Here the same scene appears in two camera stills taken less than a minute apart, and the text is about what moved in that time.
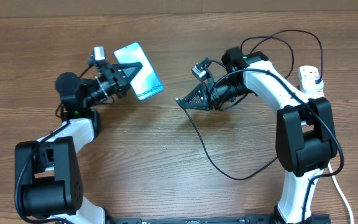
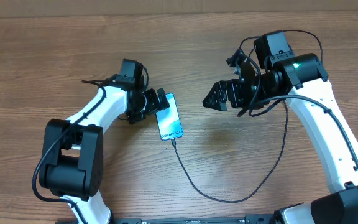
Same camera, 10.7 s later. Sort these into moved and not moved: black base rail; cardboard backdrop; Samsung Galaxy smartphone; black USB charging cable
Moved: black USB charging cable; Samsung Galaxy smartphone
Not moved: black base rail; cardboard backdrop
